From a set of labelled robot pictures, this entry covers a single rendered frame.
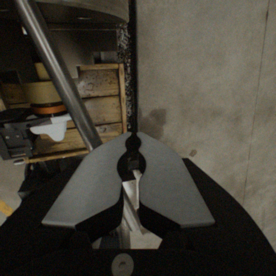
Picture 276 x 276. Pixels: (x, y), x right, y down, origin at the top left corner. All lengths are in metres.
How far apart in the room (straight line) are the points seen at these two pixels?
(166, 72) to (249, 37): 0.87
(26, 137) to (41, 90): 0.10
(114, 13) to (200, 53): 1.51
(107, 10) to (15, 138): 0.27
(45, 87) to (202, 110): 1.73
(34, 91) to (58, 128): 0.08
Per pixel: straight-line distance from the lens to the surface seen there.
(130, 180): 0.64
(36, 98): 0.32
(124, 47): 0.85
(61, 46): 0.32
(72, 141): 0.62
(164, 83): 1.58
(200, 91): 1.81
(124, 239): 1.16
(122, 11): 0.27
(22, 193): 0.73
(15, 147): 0.39
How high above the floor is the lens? 1.42
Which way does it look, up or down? 58 degrees down
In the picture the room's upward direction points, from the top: 150 degrees clockwise
